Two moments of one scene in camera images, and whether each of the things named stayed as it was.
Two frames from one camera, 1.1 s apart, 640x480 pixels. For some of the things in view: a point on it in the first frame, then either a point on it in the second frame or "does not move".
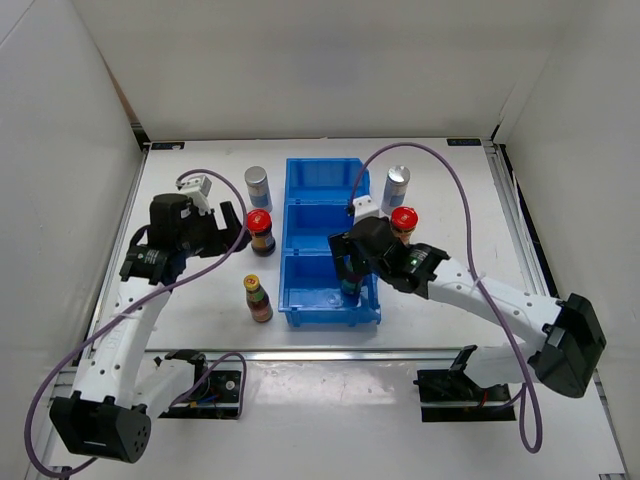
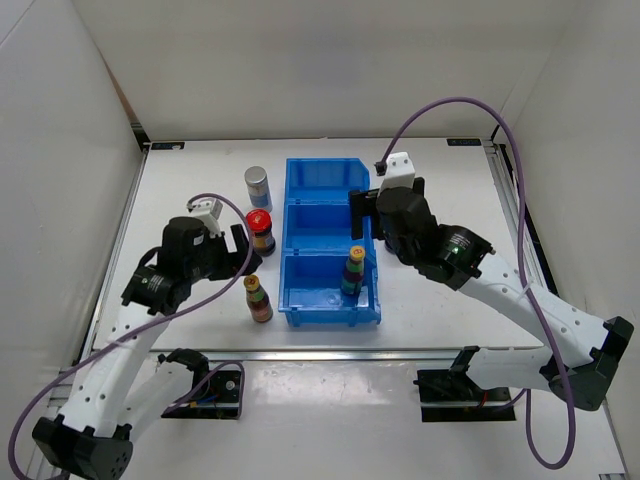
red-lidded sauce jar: [259, 224] does not move
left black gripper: [221, 241] → [232, 262]
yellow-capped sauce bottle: [258, 298] does not move
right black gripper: [342, 246] → [362, 205]
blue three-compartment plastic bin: [318, 203] does not move
